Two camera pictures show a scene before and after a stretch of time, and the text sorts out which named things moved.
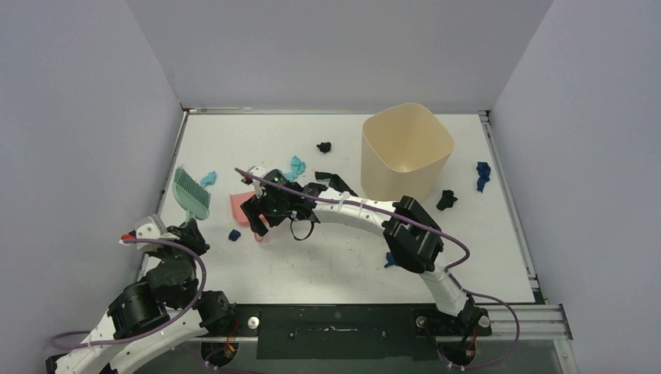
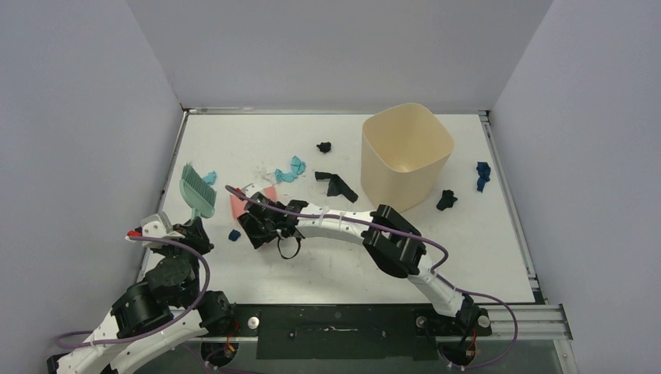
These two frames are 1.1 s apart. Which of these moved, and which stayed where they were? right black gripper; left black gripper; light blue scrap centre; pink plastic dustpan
Moved: right black gripper
Stayed: light blue scrap centre; pink plastic dustpan; left black gripper
